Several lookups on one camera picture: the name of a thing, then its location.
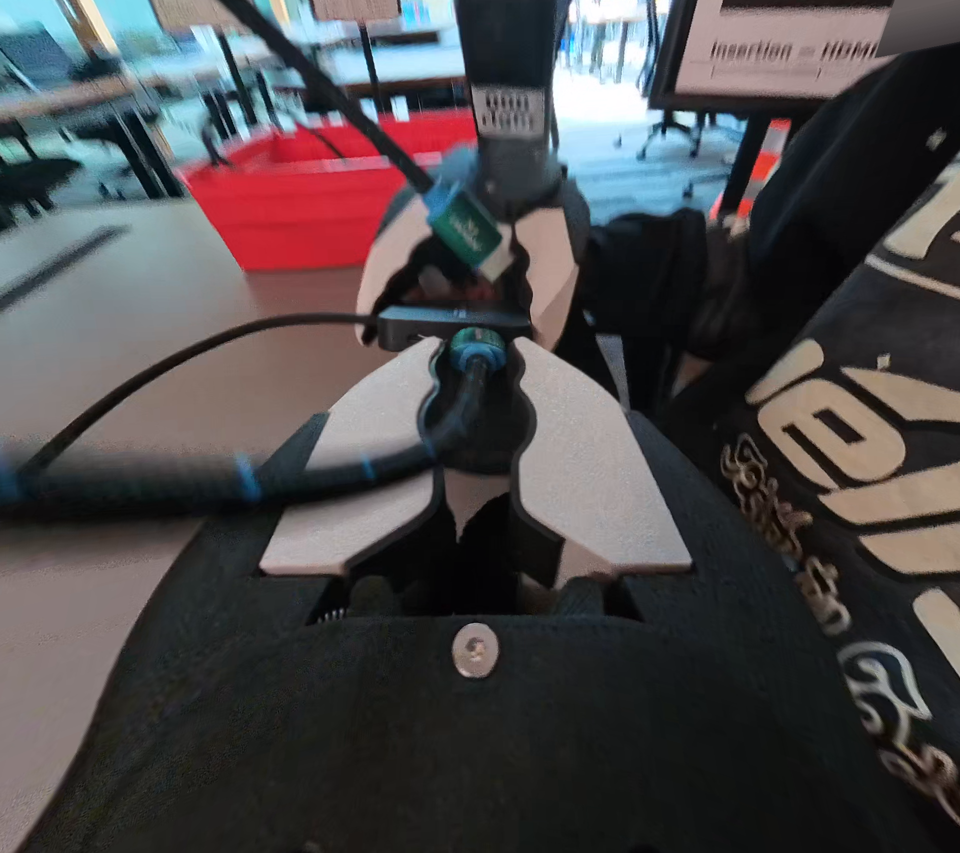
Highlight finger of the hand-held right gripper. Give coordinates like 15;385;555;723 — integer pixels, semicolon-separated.
510;200;582;353
356;196;451;346

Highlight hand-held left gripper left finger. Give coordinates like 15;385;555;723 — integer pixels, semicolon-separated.
258;335;445;577

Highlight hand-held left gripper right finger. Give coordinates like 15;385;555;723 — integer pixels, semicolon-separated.
512;339;693;589

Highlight black HDMI cable green plug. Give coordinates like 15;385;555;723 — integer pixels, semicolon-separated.
101;0;519;286

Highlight black adapter hub with cable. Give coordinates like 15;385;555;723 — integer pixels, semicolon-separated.
15;304;535;479

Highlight thick black cable blue bands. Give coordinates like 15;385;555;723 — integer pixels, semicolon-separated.
0;326;510;524

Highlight person's right forearm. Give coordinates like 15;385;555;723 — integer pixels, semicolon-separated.
585;43;960;374

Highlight red plastic bin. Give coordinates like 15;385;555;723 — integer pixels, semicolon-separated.
178;112;481;273

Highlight white office table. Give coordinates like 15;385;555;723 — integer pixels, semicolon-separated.
322;43;470;112

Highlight black office chair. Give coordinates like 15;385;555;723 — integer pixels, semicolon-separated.
637;0;706;160

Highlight black white tag sign board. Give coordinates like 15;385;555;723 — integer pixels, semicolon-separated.
648;0;939;217

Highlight orange traffic cone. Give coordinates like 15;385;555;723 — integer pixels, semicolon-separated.
712;118;792;224

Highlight person's black printed shirt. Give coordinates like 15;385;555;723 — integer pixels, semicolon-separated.
660;155;960;853

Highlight wooden office table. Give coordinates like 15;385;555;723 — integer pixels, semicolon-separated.
0;73;162;209

